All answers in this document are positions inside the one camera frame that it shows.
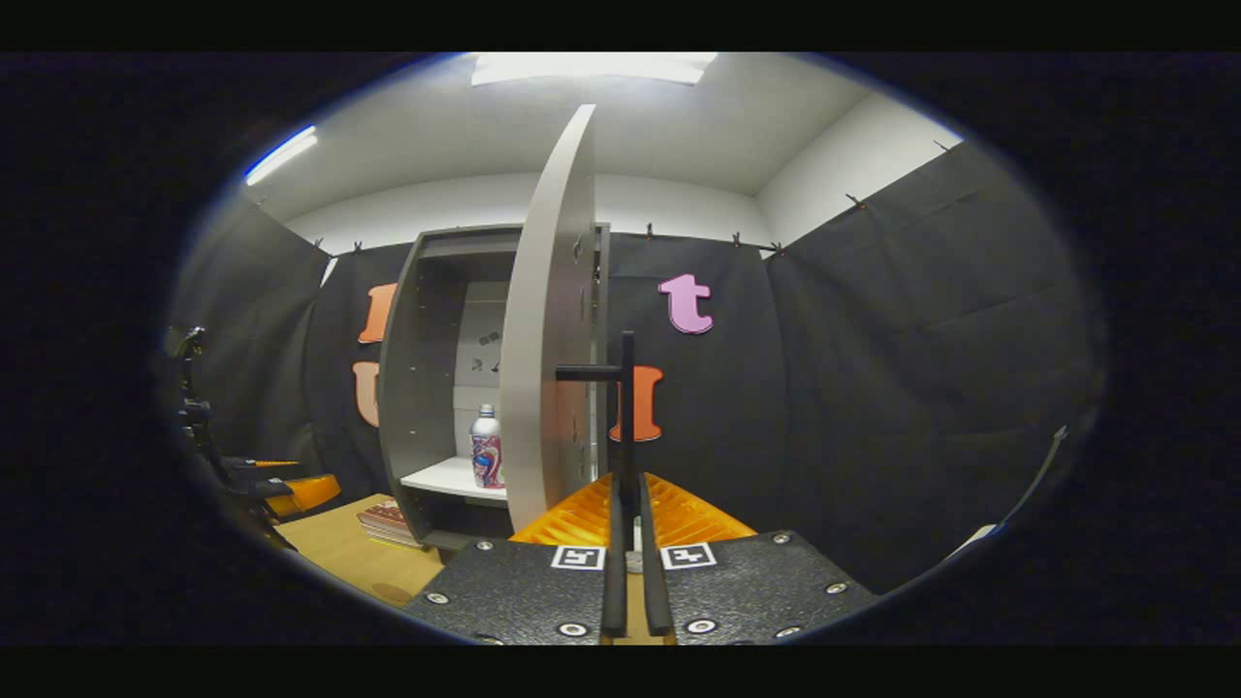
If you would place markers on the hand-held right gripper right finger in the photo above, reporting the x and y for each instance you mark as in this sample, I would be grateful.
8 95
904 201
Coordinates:
655 582

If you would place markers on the ceiling tube light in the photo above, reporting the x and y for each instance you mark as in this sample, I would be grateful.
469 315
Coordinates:
281 155

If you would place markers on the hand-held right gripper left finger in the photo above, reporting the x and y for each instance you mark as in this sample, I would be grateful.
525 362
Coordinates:
615 582

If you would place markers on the silver bottle with printed label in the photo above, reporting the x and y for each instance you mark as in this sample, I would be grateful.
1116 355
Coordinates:
487 456

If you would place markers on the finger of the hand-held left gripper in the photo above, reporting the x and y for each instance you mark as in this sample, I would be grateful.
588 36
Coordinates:
257 467
305 494

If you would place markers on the stack of books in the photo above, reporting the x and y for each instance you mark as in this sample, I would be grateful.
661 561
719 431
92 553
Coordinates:
388 523

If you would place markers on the grey cabinet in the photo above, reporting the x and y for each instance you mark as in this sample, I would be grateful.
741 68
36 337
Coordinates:
422 388

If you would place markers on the black curved frame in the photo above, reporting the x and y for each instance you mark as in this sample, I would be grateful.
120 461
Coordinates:
1059 438

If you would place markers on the white cabinet shelf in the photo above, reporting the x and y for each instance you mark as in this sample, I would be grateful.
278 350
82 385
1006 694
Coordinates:
446 477

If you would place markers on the black backdrop cloth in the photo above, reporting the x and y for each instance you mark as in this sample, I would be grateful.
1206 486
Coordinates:
873 388

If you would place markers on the ceiling panel light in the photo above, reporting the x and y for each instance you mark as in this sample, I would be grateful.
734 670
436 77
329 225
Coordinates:
591 66

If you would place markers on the white cabinet door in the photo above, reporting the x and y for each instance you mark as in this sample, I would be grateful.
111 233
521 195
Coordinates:
543 388

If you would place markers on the row of small backdrop clips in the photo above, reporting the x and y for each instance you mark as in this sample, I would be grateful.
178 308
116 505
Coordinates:
648 232

